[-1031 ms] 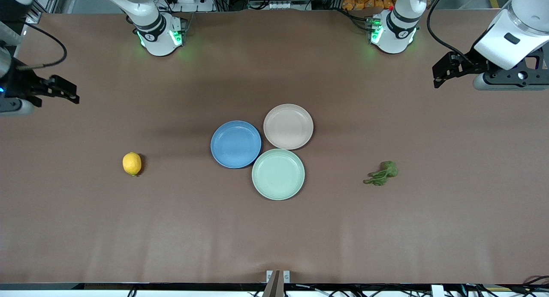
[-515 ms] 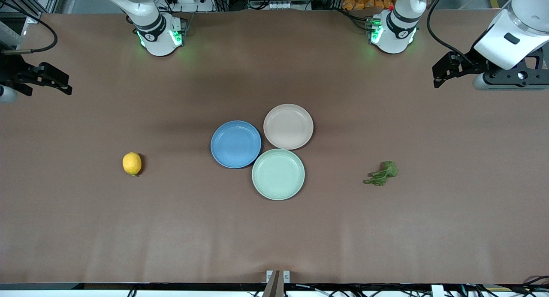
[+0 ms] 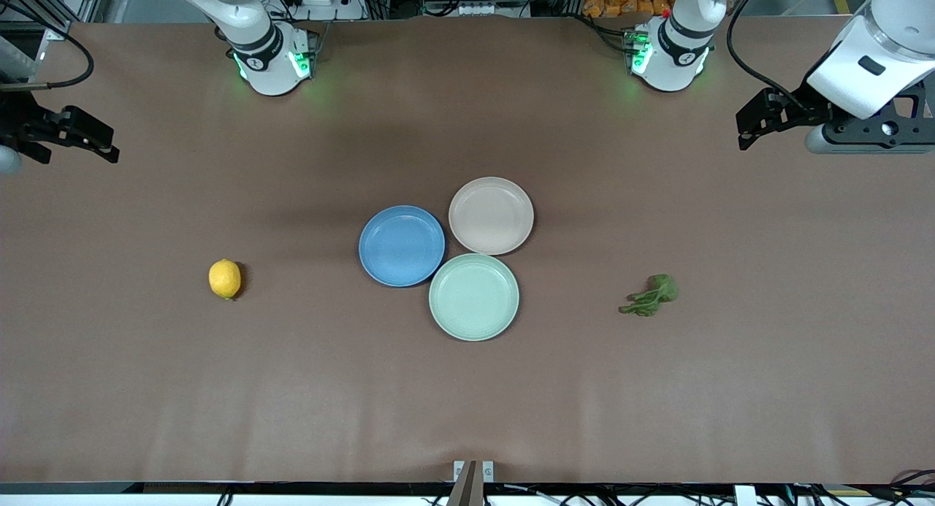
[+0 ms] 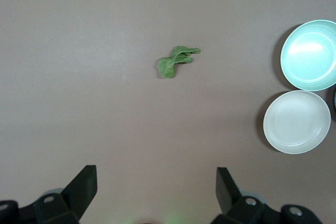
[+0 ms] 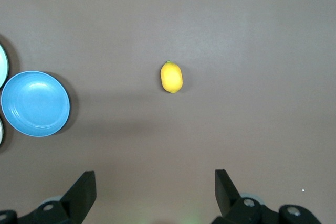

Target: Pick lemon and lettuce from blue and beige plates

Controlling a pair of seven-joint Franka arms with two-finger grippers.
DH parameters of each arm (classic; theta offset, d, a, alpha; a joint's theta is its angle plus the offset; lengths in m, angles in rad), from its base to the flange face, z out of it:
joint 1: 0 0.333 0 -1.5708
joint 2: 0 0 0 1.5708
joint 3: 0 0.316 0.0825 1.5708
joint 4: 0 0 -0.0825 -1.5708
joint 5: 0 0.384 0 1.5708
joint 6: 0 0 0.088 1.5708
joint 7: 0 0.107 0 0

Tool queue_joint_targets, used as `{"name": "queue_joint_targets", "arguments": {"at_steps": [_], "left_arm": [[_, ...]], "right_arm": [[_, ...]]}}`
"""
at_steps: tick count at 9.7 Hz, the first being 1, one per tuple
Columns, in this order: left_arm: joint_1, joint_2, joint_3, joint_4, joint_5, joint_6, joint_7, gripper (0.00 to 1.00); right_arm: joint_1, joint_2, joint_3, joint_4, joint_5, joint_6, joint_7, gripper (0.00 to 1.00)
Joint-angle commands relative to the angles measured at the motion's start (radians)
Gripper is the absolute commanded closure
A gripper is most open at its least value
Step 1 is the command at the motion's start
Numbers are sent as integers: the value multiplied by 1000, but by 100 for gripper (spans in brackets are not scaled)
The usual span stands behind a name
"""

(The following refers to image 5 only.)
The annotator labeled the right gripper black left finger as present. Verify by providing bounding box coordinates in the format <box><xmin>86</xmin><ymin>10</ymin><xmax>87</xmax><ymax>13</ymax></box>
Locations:
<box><xmin>0</xmin><ymin>170</ymin><xmax>97</xmax><ymax>224</ymax></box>

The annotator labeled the pale green plate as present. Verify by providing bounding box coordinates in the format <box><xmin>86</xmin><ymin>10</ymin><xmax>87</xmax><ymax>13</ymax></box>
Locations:
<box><xmin>0</xmin><ymin>42</ymin><xmax>11</xmax><ymax>89</ymax></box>

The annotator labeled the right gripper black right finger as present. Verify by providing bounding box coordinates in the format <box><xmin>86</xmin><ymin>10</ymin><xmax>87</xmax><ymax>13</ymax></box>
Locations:
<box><xmin>211</xmin><ymin>169</ymin><xmax>322</xmax><ymax>224</ymax></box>

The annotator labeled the yellow lemon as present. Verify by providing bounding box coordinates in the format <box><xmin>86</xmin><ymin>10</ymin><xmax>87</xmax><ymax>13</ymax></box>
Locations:
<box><xmin>160</xmin><ymin>60</ymin><xmax>184</xmax><ymax>94</ymax></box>

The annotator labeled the beige plate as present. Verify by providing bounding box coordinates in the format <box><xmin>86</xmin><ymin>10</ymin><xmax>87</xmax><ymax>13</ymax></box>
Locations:
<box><xmin>0</xmin><ymin>116</ymin><xmax>5</xmax><ymax>148</ymax></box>

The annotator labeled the blue plate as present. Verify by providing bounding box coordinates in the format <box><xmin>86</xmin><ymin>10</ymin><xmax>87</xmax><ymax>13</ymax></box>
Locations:
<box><xmin>1</xmin><ymin>70</ymin><xmax>71</xmax><ymax>138</ymax></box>

